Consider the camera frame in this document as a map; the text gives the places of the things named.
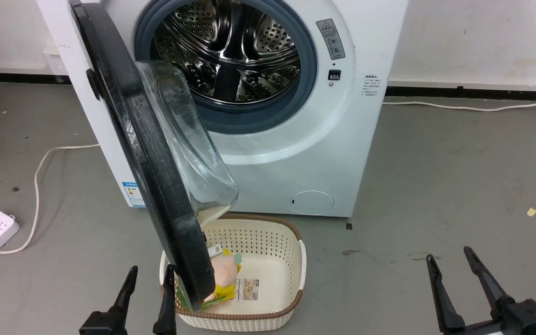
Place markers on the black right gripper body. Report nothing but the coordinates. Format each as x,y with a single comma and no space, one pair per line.
528,318

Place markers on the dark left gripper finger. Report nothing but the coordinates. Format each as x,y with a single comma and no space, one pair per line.
167,302
123,293

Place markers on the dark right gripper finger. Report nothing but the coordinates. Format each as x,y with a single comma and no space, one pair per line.
445,298
486,277

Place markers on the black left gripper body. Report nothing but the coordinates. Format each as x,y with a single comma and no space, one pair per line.
103,324

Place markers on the black round glass washer door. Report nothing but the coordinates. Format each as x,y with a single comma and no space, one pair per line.
151,163

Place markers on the white front-load washing machine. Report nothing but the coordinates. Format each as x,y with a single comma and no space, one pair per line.
314,153

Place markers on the yellow and pink packet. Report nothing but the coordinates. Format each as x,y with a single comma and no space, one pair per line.
225,274

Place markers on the yellow paper scrap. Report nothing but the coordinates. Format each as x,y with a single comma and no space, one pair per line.
532,211

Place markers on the paper label sticker in basket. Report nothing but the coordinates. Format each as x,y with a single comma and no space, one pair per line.
247,289

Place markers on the cream laundry basket brown rim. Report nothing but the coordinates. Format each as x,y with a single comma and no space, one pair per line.
272,279

